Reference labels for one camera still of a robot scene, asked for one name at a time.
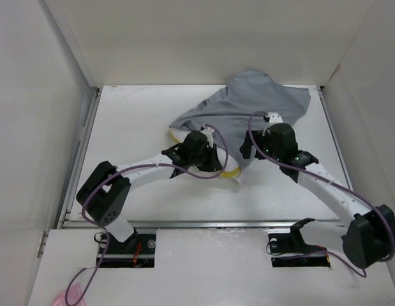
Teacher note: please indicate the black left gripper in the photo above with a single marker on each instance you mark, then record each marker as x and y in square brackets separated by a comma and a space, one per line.
[212, 164]

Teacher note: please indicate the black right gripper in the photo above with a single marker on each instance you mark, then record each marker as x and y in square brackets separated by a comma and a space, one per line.
[258, 138]

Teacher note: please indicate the white pillow with yellow edge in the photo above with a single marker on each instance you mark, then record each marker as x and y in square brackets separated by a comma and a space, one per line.
[232, 172]

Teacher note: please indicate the grey pillowcase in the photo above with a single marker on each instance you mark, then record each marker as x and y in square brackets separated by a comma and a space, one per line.
[229, 108]

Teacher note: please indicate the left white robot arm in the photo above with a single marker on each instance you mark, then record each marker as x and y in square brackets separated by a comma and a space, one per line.
[104, 193]

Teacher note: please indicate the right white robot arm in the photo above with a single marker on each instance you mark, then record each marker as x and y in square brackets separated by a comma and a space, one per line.
[367, 235]

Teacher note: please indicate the pink plastic bag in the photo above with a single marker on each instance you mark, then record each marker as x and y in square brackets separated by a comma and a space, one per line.
[72, 296]

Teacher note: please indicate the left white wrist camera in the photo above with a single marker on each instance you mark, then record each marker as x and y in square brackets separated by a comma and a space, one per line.
[209, 133]

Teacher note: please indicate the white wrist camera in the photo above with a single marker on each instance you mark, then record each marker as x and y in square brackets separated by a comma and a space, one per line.
[209, 133]
[270, 120]

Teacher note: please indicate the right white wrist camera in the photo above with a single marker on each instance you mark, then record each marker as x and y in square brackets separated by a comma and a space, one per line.
[270, 120]

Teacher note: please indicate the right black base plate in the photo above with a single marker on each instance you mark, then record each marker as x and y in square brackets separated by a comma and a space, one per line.
[287, 251]

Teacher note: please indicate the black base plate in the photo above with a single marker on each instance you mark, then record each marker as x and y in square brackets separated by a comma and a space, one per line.
[138, 253]
[287, 251]

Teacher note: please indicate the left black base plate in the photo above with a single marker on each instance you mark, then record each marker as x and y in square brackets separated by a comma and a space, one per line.
[138, 253]

